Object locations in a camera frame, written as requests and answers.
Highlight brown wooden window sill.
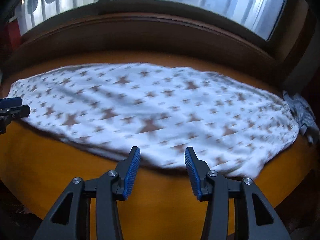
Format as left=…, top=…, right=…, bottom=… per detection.
left=0, top=12, right=300, bottom=85

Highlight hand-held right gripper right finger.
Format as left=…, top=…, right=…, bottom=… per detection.
left=184, top=147, right=292, bottom=240

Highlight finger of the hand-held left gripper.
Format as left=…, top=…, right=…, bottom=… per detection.
left=0, top=96, right=23, bottom=108
left=0, top=105, right=31, bottom=134

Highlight red box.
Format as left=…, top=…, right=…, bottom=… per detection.
left=6, top=17, right=22, bottom=49

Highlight grey striped cloth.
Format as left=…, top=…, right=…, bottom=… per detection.
left=282, top=91, right=320, bottom=145

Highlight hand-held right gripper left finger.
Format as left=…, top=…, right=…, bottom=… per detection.
left=32, top=146, right=141, bottom=240

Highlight white star-printed pants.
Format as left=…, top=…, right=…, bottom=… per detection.
left=7, top=62, right=300, bottom=179

